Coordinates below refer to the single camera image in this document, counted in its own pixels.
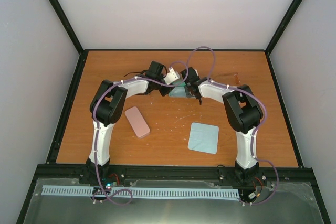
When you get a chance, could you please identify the grey green glasses case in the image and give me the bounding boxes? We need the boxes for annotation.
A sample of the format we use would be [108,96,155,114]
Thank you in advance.
[169,78,195,99]

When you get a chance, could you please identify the black round sunglasses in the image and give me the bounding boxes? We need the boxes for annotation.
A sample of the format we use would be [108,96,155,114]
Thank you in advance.
[124,70,147,77]

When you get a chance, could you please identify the light blue slotted cable duct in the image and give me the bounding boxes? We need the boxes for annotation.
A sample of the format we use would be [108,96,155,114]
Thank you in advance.
[41,185,239,200]

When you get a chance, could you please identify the pink glasses case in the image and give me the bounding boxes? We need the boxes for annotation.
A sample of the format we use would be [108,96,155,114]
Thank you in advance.
[125,106,150,138]

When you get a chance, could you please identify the transparent orange sunglasses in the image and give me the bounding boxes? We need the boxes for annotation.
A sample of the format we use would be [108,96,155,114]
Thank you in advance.
[216,72,241,86]

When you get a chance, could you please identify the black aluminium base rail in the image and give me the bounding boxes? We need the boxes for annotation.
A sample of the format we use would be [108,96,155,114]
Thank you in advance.
[34,163,316,187]

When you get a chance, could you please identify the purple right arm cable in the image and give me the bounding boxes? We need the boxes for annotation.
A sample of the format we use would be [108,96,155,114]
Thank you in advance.
[187,46,280,207]

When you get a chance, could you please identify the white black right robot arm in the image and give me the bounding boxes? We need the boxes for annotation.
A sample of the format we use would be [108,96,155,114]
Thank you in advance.
[181,67,264,184]

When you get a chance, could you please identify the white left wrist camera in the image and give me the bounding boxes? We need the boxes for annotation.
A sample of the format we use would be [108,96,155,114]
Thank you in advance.
[163,67,180,85]

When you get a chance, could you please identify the black cage frame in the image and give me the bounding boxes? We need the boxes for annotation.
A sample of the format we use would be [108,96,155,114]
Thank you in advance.
[15,0,332,224]

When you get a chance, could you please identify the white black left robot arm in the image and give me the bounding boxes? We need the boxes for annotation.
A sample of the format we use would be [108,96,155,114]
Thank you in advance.
[86,61,179,184]

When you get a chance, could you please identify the light blue cleaning cloth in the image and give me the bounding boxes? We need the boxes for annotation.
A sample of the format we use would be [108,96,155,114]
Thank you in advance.
[188,122,219,154]
[169,87,187,98]

